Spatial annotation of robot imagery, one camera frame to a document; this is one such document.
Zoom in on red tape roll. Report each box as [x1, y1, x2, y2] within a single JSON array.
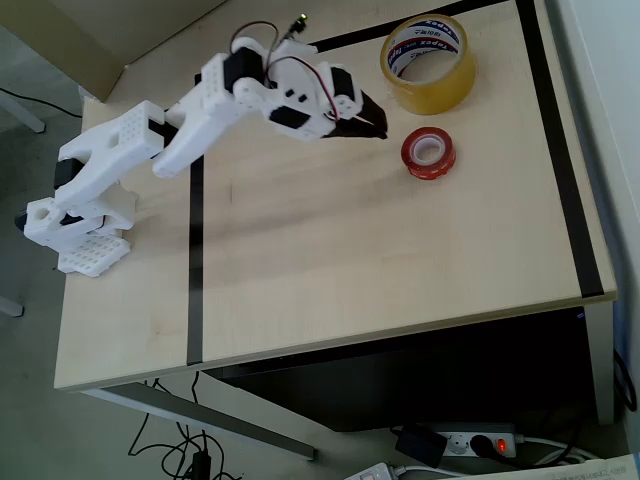
[[401, 126, 457, 180]]

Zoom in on white perforated arm base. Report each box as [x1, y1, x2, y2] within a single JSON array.
[[56, 233, 132, 278]]

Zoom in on black tape strip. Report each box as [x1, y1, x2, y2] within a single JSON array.
[[514, 0, 605, 297], [186, 72, 209, 365], [193, 0, 511, 87]]

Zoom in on yellow tape roll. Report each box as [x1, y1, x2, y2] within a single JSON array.
[[379, 13, 477, 117]]

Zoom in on grey slanted table leg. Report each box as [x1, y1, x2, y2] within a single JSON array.
[[79, 382, 319, 461]]

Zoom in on black power adapter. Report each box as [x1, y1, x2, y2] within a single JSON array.
[[394, 423, 448, 470]]

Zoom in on grey power strip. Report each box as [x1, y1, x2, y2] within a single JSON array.
[[434, 423, 526, 460]]

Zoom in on grey upright table leg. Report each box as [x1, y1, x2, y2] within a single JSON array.
[[584, 299, 616, 426]]

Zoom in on black round plug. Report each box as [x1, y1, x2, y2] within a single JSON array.
[[469, 433, 496, 459]]

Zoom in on white socket block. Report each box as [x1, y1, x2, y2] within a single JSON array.
[[344, 462, 394, 480]]

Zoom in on white printed paper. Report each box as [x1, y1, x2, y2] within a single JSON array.
[[449, 452, 640, 480]]

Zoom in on red black servo cable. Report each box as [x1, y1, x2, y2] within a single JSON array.
[[229, 20, 342, 122]]

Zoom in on thin black cable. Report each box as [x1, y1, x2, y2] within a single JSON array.
[[0, 87, 84, 121]]

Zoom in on black looped cable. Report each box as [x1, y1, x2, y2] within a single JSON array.
[[612, 349, 639, 416]]

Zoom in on black floor cables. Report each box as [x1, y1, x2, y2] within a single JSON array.
[[128, 369, 236, 480]]

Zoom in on white power cable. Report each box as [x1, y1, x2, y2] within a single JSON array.
[[514, 434, 596, 467]]

